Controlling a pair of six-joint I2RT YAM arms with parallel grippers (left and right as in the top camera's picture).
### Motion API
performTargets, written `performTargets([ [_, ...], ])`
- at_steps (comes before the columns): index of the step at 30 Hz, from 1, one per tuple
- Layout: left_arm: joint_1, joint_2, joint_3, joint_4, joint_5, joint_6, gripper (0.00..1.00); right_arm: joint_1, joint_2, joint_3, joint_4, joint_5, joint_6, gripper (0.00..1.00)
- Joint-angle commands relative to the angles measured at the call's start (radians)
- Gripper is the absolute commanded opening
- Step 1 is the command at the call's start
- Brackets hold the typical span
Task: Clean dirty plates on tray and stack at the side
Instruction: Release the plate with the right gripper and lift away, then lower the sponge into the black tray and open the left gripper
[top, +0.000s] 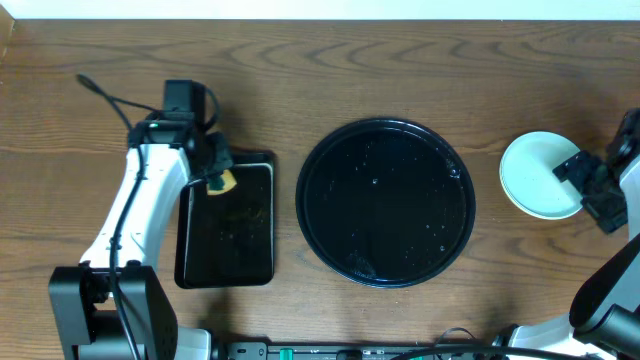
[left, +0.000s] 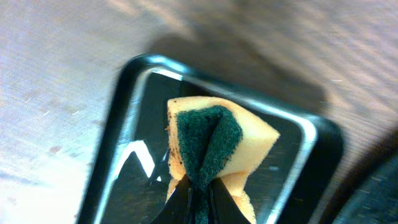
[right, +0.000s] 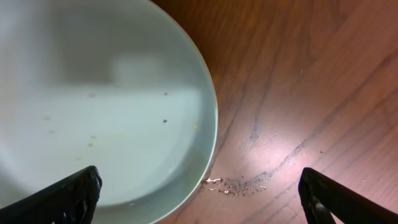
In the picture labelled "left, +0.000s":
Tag round black tray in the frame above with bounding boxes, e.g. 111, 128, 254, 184
332, 152, 398, 224

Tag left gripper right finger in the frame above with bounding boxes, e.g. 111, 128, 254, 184
210, 178, 250, 224

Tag black rectangular tray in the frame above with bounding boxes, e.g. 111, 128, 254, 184
77, 55, 343, 223

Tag green yellow sponge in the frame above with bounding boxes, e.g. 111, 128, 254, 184
167, 96, 280, 223

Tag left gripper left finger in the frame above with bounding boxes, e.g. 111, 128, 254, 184
150, 175, 192, 224

